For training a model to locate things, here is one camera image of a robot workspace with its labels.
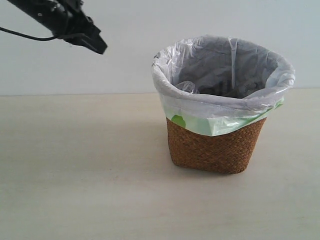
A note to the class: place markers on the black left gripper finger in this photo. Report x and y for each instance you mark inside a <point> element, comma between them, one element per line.
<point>95,44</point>

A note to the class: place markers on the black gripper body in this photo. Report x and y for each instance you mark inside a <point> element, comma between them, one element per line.
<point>71,23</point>

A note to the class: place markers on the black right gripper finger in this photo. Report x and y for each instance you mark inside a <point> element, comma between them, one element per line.
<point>91,30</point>

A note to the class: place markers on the green label water bottle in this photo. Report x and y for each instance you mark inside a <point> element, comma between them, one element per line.
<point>188,87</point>

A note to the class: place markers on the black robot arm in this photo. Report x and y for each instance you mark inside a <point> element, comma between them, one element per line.
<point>40,11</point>

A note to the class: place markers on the white plastic bin liner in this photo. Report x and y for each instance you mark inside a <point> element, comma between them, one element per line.
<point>239,83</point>

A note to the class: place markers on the brown woven wicker bin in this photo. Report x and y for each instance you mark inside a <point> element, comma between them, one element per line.
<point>225,154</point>

